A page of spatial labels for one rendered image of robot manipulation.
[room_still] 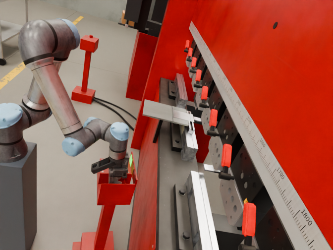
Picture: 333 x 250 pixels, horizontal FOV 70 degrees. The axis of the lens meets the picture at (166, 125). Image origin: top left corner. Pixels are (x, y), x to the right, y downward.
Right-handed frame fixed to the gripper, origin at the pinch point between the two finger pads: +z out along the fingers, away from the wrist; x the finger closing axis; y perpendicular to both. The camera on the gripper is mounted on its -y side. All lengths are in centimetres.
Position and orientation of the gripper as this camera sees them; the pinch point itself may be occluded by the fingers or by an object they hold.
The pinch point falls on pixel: (109, 185)
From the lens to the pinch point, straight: 121.7
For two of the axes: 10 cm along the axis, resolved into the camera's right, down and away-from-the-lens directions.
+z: -2.0, 8.2, 5.4
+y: 9.5, 0.3, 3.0
